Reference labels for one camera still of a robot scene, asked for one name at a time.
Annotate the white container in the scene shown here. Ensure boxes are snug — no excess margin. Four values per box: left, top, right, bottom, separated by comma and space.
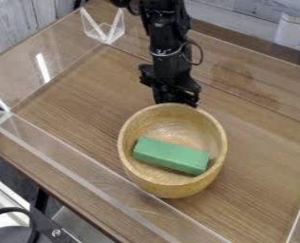
274, 12, 300, 50

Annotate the black cable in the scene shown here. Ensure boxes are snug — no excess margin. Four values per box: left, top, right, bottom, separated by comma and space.
0, 207, 39, 243

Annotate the black table leg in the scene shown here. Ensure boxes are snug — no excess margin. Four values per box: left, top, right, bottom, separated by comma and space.
35, 189, 50, 213

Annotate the metal bracket with screw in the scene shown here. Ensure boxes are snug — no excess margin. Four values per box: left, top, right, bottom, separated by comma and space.
30, 208, 82, 243

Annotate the clear acrylic enclosure wall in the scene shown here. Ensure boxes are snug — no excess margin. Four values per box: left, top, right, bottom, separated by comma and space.
0, 0, 300, 243

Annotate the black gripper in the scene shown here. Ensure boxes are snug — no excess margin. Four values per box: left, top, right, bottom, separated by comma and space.
138, 64, 202, 107

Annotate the brown wooden bowl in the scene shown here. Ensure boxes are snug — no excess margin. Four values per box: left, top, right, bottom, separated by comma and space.
116, 103, 227, 198

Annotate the green rectangular block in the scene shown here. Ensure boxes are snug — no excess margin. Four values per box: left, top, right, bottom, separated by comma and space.
133, 137, 210, 176

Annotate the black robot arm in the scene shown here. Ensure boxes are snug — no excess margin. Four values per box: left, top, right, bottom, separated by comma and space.
110, 0, 203, 107

